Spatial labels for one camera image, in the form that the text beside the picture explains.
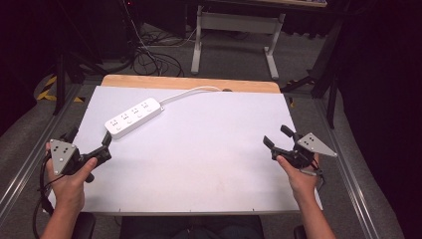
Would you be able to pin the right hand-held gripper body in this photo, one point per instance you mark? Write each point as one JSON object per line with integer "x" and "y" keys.
{"x": 305, "y": 151}

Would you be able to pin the person's right hand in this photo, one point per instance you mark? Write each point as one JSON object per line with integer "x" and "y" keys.
{"x": 300, "y": 181}

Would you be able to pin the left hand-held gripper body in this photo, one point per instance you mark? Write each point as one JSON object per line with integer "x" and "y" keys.
{"x": 62, "y": 155}

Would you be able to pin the person's left hand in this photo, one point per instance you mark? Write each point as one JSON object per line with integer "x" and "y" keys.
{"x": 68, "y": 189}

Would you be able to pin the white metal desk frame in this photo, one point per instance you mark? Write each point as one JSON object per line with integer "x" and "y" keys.
{"x": 237, "y": 23}

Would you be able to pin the white power strip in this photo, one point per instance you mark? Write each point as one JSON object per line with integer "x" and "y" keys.
{"x": 134, "y": 117}

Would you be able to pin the black metal stand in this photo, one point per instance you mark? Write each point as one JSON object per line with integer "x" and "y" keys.
{"x": 61, "y": 76}
{"x": 326, "y": 79}

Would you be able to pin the grey metal floor rail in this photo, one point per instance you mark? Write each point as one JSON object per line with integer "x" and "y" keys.
{"x": 348, "y": 179}
{"x": 30, "y": 166}

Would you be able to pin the white board table cover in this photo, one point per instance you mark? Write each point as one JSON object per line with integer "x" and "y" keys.
{"x": 199, "y": 156}

